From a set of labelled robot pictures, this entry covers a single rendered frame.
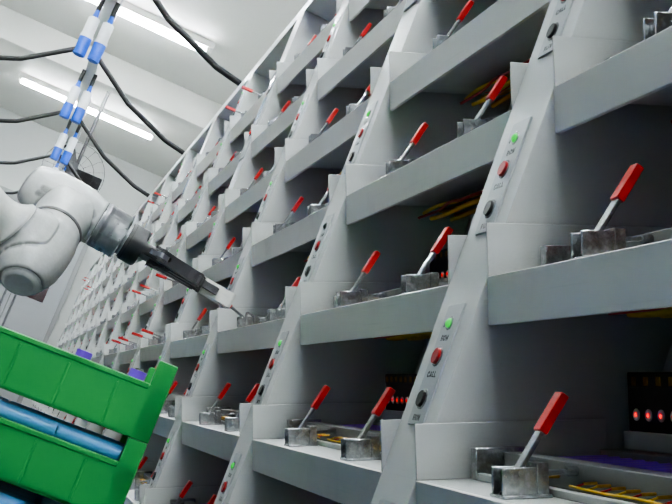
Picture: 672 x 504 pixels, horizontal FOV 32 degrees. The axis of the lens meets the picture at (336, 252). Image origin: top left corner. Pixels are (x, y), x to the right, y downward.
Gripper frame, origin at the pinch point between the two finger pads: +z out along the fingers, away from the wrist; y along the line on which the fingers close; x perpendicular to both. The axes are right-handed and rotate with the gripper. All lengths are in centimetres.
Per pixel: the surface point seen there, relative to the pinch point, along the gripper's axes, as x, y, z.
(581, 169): 10, 122, 10
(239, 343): -6.9, 5.6, 7.8
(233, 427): -22.3, 27.6, 10.4
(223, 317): -1.0, -17.7, 6.0
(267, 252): 12.6, -2.7, 5.2
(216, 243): 25, -88, 4
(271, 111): 65, -88, -1
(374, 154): 23, 52, 4
